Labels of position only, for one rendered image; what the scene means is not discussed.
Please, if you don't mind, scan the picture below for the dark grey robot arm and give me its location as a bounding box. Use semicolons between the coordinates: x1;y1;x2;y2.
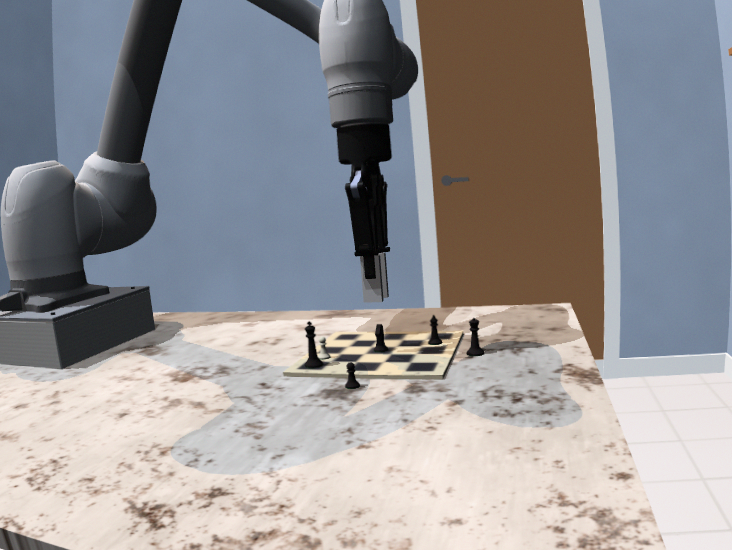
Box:
0;0;418;313

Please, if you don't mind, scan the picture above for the white pawn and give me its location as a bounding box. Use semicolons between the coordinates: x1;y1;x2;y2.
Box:
318;336;331;360

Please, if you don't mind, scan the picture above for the black and cream chessboard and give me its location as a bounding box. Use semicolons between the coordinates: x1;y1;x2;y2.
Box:
283;331;464;380

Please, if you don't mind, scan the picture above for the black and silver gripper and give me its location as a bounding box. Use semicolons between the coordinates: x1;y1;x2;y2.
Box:
336;124;392;303

